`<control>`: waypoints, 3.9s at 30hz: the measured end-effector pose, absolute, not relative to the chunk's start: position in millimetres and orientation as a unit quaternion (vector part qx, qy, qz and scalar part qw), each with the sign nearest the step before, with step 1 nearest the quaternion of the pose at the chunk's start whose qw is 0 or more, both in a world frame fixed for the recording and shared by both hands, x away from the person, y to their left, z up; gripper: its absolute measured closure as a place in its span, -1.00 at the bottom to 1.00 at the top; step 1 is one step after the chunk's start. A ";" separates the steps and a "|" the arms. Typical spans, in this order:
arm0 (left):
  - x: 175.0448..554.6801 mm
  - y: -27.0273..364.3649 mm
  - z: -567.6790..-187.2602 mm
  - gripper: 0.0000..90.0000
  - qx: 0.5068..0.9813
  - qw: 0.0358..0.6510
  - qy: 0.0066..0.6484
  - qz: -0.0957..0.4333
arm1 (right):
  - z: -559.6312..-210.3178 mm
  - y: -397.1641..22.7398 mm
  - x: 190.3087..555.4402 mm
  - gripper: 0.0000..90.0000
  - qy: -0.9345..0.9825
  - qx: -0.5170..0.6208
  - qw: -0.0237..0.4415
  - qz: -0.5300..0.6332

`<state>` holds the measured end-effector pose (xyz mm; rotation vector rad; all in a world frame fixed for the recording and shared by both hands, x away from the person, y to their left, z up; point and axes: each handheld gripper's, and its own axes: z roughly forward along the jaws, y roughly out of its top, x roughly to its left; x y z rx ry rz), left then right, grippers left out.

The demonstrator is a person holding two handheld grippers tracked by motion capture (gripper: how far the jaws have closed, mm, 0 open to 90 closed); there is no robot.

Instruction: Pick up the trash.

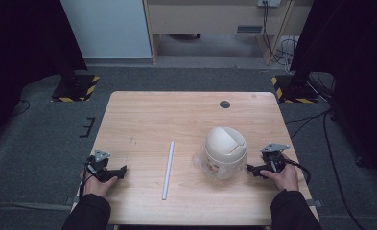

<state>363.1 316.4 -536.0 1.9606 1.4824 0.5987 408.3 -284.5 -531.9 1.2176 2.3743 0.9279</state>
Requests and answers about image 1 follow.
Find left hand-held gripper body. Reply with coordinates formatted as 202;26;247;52
84;149;117;183

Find black stand base hazard tape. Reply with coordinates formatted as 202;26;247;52
271;74;320;104
50;73;101;104

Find person's right hand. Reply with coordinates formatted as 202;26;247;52
259;155;300;193

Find person's left hand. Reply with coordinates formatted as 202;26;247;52
79;171;119;198

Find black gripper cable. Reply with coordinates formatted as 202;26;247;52
284;158;313;186
78;158;94;200

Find small bin with beige lid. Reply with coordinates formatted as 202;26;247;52
200;126;248;180

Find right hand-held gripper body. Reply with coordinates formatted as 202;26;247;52
260;142;291;175

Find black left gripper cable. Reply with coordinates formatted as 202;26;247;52
78;158;94;200

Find clear plastic bin liner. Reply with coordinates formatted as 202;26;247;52
192;143;249;181

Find black hanging cables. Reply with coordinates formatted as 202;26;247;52
261;0;301;67

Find black curtain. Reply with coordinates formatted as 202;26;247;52
289;0;377;193
0;0;88;151

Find grey wall socket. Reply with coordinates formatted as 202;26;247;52
256;0;282;9

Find black floor cable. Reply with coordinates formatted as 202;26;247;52
284;107;367;230
9;98;32;118

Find long white stick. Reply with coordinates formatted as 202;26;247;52
161;140;176;201

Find white panel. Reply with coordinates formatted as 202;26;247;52
59;0;153;59

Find light wooden cabinet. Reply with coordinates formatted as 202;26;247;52
143;0;315;67

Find grey table frame bracket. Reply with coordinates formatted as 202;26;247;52
63;195;79;206
305;198;324;208

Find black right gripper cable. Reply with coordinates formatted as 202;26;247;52
284;158;313;186

